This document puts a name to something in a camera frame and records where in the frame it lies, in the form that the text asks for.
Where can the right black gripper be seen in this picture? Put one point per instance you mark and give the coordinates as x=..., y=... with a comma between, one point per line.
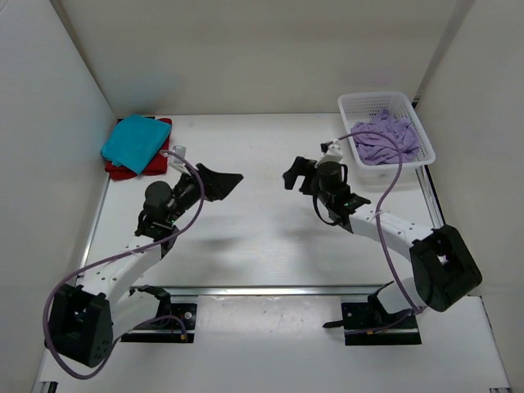
x=301, y=168

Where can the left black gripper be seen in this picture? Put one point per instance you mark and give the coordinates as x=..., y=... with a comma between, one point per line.
x=218, y=186

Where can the lavender t-shirt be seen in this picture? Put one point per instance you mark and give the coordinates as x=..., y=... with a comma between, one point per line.
x=385, y=140

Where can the teal t-shirt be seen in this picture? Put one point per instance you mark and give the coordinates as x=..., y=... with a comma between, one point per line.
x=135, y=141

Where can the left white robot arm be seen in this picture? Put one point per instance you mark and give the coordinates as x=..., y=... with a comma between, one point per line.
x=81, y=322

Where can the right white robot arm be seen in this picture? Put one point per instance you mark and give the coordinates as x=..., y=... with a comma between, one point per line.
x=443, y=269

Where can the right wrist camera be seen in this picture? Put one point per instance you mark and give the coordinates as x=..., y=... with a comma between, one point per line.
x=331, y=152

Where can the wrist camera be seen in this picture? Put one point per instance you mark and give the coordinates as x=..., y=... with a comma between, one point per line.
x=175, y=159
x=331, y=152

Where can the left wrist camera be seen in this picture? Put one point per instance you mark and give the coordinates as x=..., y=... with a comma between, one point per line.
x=175, y=159

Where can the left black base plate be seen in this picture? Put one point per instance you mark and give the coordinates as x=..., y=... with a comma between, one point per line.
x=180, y=330

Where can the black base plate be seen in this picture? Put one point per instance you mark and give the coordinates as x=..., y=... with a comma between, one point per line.
x=364, y=326
x=180, y=330

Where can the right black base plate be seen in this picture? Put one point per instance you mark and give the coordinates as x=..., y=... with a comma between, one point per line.
x=364, y=326

